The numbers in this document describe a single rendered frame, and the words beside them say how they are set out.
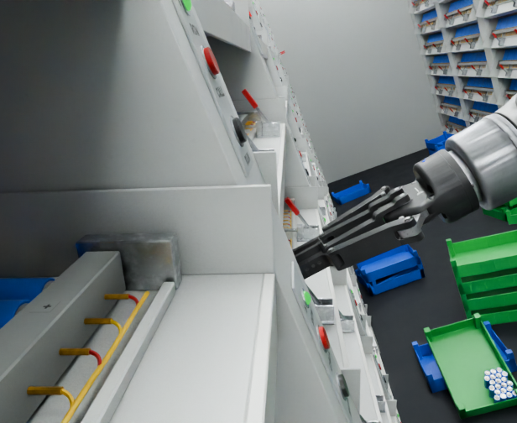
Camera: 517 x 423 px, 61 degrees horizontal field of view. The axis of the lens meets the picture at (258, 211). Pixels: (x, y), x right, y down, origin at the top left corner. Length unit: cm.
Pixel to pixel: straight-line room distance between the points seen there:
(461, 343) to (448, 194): 136
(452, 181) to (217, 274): 30
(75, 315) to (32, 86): 12
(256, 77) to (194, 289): 73
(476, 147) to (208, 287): 33
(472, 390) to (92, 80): 163
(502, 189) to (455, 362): 133
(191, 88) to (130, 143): 4
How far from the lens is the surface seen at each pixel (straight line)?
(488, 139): 49
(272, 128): 74
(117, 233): 25
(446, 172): 48
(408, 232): 46
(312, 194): 95
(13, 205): 27
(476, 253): 207
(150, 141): 23
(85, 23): 24
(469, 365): 178
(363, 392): 75
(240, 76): 92
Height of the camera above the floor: 123
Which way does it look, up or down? 15 degrees down
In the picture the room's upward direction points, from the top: 23 degrees counter-clockwise
